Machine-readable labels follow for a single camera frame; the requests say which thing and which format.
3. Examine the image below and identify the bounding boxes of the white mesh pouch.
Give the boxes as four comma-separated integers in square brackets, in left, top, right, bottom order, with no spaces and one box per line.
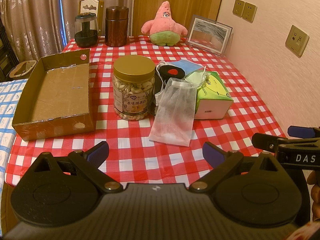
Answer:
[149,78,197,147]

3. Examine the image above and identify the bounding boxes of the light green cloth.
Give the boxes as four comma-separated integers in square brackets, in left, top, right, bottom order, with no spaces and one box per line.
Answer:
[185,70,207,87]

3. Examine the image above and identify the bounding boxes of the blue face mask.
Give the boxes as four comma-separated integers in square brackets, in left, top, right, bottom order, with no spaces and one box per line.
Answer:
[167,60,203,75]

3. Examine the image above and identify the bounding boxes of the black red eye mask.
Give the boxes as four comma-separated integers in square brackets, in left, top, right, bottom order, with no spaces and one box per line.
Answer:
[151,61,185,115]

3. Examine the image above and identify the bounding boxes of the right hand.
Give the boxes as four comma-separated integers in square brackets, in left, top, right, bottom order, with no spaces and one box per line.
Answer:
[307,171,320,221]

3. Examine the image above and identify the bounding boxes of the red white checkered tablecloth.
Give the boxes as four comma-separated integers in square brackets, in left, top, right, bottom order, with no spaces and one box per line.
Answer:
[4,36,283,185]

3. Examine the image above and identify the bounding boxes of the green tissue box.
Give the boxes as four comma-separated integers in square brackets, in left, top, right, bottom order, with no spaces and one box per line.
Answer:
[194,72,233,120]

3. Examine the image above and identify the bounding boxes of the brown cardboard tray box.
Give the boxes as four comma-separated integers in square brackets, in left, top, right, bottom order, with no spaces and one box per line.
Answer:
[12,49,94,141]

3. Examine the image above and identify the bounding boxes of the nut jar gold lid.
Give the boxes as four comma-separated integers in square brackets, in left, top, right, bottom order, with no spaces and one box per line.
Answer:
[112,55,156,121]

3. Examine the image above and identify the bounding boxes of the blue white checkered cloth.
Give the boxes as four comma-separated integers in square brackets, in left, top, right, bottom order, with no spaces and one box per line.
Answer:
[0,78,29,235]

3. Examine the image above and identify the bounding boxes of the beige waste bin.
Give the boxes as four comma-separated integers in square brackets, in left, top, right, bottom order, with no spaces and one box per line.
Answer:
[9,60,37,80]

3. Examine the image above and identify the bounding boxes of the dark glass jar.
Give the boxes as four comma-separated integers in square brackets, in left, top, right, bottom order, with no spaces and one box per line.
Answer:
[74,12,99,48]

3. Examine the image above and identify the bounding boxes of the pink starfish plush toy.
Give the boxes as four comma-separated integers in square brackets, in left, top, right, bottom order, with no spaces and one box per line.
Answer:
[141,1,188,46]

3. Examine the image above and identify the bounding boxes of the brown metal canister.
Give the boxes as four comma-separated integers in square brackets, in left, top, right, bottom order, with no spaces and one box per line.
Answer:
[105,6,129,47]

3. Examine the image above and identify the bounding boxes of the beige curtain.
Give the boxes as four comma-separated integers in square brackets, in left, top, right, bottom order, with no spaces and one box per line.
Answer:
[1,0,133,61]

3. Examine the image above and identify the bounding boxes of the white wooden chair back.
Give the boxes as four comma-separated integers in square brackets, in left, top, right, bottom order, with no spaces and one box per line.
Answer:
[78,0,104,35]

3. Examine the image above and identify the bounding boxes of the wall power socket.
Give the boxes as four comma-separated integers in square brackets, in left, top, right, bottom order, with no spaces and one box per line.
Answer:
[285,25,310,57]

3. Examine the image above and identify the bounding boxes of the glass picture frame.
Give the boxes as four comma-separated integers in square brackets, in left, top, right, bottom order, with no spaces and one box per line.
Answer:
[186,15,233,56]

